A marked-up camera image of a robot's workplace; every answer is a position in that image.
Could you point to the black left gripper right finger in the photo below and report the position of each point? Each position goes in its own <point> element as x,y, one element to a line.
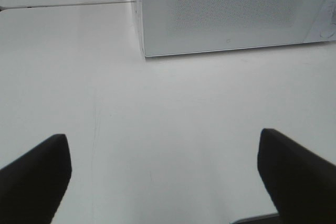
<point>300,183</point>

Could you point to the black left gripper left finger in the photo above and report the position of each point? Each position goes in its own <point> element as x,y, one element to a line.
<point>32,186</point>

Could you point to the white microwave door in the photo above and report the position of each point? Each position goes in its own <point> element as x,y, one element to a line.
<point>231,11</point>

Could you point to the white microwave oven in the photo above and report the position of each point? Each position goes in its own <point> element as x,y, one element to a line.
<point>325,11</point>

